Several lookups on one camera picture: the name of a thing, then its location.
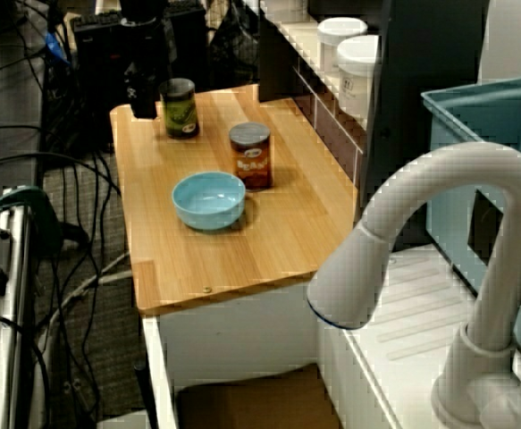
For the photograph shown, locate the black oven door handle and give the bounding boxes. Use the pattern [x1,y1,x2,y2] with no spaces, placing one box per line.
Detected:
[133,360,159,429]

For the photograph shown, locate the white counter cabinet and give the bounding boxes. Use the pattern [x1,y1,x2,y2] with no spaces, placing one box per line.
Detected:
[159,281,319,390]

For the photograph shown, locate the teal plastic bin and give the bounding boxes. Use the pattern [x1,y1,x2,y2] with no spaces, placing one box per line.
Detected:
[422,74,521,372]

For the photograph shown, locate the black kitchen hutch frame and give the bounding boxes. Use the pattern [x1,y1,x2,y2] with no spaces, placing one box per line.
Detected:
[257,0,489,251]

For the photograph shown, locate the black cable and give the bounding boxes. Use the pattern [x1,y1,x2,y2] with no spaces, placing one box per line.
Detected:
[0,151,122,198]

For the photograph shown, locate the white labelled plastic jar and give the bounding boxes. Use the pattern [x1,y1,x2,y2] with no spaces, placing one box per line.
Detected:
[316,16,369,75]
[336,34,382,120]

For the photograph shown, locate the white sink unit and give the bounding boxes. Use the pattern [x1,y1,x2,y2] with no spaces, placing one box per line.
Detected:
[141,243,521,429]

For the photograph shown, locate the white cable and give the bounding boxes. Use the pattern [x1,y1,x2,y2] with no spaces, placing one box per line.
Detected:
[40,249,131,345]

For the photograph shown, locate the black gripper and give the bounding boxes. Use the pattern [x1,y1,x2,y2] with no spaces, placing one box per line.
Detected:
[121,24,172,120]

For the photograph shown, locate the aluminium rail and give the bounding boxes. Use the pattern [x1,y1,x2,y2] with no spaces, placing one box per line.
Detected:
[0,187,36,429]

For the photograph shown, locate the orange beans can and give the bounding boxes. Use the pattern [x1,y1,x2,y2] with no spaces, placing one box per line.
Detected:
[228,122,274,192]

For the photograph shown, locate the dark tile backsplash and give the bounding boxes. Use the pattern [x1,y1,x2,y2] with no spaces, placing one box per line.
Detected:
[293,66,364,184]

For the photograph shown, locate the green vegetable can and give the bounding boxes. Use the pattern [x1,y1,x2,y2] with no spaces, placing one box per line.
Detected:
[159,78,200,139]

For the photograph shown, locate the green clamp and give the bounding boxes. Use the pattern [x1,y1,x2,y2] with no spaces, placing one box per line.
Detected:
[0,185,64,256]

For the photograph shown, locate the light blue bowl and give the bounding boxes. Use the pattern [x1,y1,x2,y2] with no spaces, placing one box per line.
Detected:
[172,171,247,232]

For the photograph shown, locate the cream shelf board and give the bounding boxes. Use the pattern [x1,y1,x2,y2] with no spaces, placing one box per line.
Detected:
[277,20,371,133]

